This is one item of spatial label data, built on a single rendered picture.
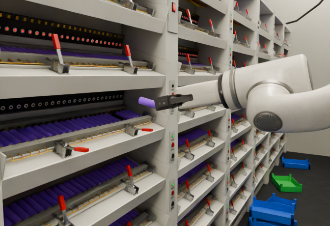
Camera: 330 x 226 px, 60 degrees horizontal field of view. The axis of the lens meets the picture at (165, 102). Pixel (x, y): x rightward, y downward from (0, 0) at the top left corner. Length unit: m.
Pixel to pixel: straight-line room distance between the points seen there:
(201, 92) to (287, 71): 0.17
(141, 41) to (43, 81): 0.53
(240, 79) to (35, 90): 0.41
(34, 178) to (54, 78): 0.21
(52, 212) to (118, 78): 0.38
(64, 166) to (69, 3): 0.37
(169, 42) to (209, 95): 0.51
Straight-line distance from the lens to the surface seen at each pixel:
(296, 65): 0.56
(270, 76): 0.55
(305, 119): 0.51
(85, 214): 0.85
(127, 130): 0.91
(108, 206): 0.89
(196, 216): 1.63
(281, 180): 3.39
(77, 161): 0.73
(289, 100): 0.50
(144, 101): 0.71
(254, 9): 2.41
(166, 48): 1.04
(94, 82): 0.75
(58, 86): 0.68
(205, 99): 0.59
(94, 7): 0.77
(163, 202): 1.14
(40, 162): 0.68
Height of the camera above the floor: 1.12
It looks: 5 degrees down
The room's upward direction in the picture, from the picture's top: straight up
